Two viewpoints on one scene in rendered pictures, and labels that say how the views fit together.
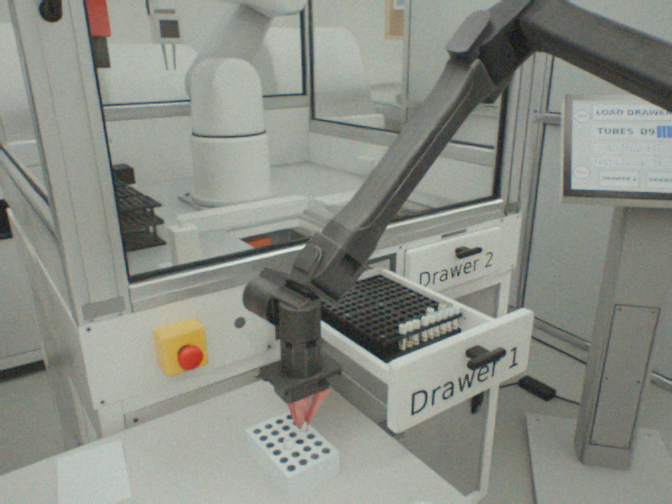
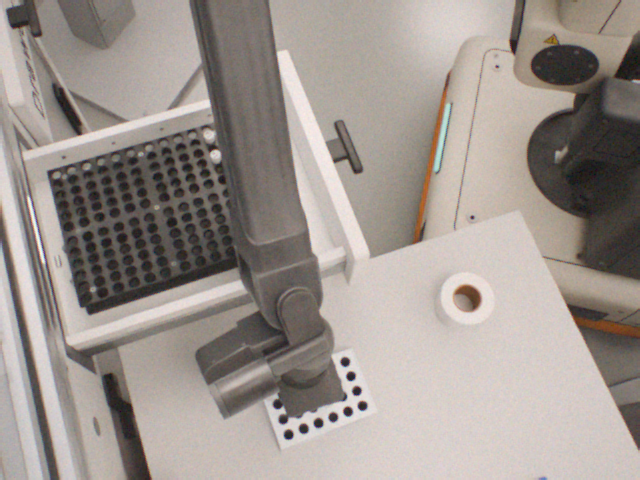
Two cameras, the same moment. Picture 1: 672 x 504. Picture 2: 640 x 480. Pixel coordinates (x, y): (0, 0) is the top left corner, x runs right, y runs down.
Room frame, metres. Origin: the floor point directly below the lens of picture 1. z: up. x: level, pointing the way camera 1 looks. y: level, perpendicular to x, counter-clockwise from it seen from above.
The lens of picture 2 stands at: (0.64, 0.18, 1.63)
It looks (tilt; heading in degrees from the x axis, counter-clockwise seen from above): 69 degrees down; 280
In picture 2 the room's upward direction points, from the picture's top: 5 degrees clockwise
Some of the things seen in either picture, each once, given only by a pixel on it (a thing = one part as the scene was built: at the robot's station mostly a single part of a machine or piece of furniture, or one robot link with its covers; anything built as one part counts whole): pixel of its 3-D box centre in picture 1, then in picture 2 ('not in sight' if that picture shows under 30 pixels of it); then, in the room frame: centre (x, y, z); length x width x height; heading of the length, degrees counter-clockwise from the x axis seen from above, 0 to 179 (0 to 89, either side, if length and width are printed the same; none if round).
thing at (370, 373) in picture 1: (377, 320); (155, 221); (0.89, -0.08, 0.86); 0.40 x 0.26 x 0.06; 34
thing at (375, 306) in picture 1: (380, 320); (161, 217); (0.89, -0.08, 0.87); 0.22 x 0.18 x 0.06; 34
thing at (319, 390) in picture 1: (297, 400); not in sight; (0.67, 0.05, 0.85); 0.07 x 0.07 x 0.09; 34
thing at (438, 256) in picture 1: (455, 261); (11, 36); (1.16, -0.28, 0.87); 0.29 x 0.02 x 0.11; 124
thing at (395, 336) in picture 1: (420, 327); not in sight; (0.80, -0.14, 0.90); 0.18 x 0.02 x 0.01; 124
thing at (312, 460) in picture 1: (291, 451); (317, 399); (0.65, 0.06, 0.78); 0.12 x 0.08 x 0.04; 36
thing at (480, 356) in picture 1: (480, 355); (339, 149); (0.70, -0.21, 0.91); 0.07 x 0.04 x 0.01; 124
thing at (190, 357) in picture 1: (189, 356); not in sight; (0.76, 0.23, 0.88); 0.04 x 0.03 x 0.04; 124
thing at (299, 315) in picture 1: (297, 315); (298, 348); (0.68, 0.05, 0.98); 0.07 x 0.06 x 0.07; 43
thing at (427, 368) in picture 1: (465, 366); (317, 168); (0.72, -0.20, 0.87); 0.29 x 0.02 x 0.11; 124
